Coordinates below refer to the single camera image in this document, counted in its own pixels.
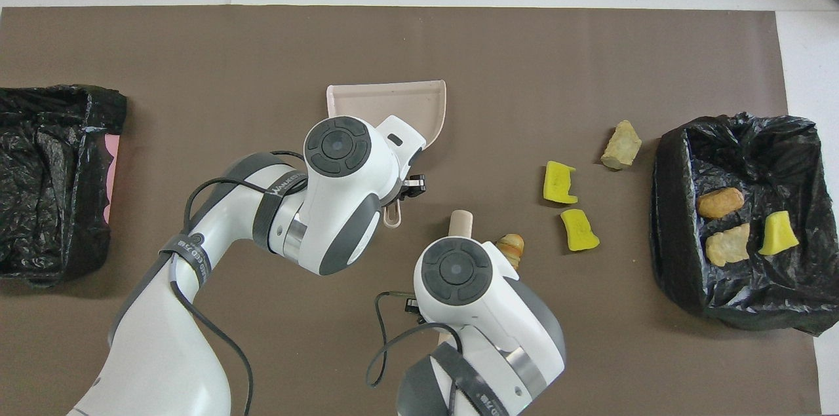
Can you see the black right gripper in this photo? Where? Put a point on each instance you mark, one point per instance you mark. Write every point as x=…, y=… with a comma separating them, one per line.
x=413, y=306

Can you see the beige hand brush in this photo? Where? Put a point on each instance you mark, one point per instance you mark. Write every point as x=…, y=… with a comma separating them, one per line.
x=461, y=225

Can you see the beige plastic dustpan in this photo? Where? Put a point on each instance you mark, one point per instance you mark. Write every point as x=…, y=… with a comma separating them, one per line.
x=387, y=108

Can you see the small round croissant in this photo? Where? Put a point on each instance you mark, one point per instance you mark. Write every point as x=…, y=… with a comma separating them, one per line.
x=511, y=249

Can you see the yellow sponge piece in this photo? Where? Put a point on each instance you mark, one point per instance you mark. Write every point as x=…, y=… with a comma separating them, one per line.
x=579, y=231
x=558, y=181

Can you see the pale flaky pastry piece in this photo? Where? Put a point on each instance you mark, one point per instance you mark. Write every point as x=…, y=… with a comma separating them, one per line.
x=621, y=145

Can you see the brown bread loaf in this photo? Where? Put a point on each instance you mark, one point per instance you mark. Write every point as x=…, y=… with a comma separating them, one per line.
x=720, y=203

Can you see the long flaky croissant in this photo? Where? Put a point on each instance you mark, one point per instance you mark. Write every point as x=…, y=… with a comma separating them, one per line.
x=727, y=245

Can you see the yellow sponge wedge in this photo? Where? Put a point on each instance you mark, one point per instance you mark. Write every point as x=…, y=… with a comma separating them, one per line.
x=778, y=236

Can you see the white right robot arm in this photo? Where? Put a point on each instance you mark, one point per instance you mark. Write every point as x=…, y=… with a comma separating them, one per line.
x=459, y=272

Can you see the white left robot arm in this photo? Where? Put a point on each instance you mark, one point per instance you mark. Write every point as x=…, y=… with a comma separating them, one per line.
x=341, y=154

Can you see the black bag lined pink bin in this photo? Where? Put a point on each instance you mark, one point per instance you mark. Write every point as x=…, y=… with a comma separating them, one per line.
x=46, y=193

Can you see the brown table mat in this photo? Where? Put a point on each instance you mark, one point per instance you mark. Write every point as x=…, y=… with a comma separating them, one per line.
x=393, y=42

